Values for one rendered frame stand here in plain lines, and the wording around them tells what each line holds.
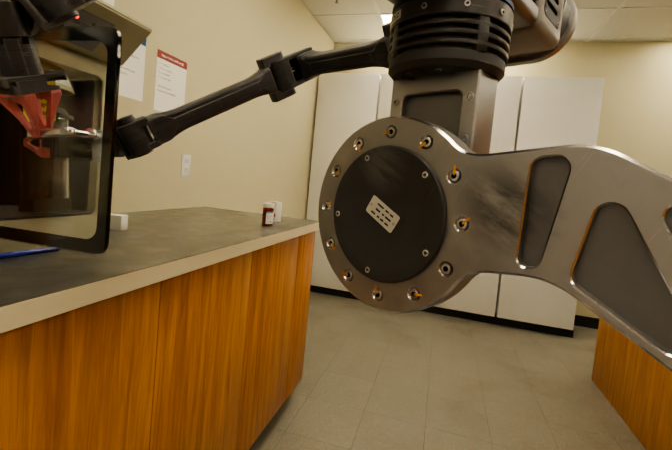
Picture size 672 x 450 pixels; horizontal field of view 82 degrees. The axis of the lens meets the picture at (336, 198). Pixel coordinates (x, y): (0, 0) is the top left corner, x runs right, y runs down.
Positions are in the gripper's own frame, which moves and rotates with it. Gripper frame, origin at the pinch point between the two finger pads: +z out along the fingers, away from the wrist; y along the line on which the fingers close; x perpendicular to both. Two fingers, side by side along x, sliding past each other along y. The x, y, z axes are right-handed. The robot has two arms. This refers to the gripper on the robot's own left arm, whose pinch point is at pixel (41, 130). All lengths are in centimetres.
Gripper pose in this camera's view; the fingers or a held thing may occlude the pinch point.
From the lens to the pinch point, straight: 82.8
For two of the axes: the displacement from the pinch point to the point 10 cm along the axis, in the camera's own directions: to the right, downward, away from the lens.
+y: -3.2, 4.0, -8.6
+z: 0.1, 9.1, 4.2
